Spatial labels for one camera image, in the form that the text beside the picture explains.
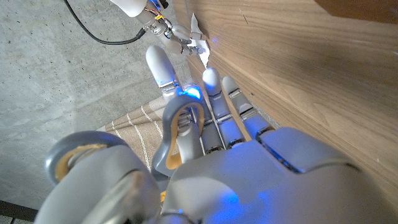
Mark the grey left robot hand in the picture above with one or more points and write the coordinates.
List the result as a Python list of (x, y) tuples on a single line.
[(248, 180)]

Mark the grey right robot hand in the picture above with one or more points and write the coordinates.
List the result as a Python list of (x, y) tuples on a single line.
[(177, 39)]

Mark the brown wooden scissors holder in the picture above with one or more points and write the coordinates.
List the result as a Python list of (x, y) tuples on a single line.
[(357, 9)]

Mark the white tissue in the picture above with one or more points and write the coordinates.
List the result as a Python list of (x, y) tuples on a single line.
[(202, 46)]

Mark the beige striped backdrop curtain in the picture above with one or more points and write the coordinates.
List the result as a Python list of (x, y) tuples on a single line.
[(136, 130)]

